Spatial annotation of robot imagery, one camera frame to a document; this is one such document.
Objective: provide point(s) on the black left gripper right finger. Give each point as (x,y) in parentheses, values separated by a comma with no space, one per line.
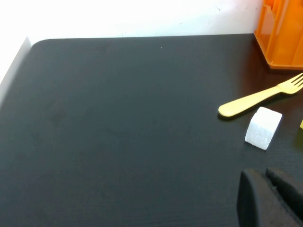
(288,186)

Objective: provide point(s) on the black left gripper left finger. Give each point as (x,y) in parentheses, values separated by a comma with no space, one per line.
(255,203)

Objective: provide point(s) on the orange plastic cutlery holder crate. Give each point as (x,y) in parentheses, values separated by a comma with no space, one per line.
(279,47)

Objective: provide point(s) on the white foam cube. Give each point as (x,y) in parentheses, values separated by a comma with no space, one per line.
(262,130)

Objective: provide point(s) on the yellow foam cube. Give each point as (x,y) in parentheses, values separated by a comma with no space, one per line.
(301,124)

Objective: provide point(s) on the yellow plastic fork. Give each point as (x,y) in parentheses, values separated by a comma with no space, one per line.
(248,101)

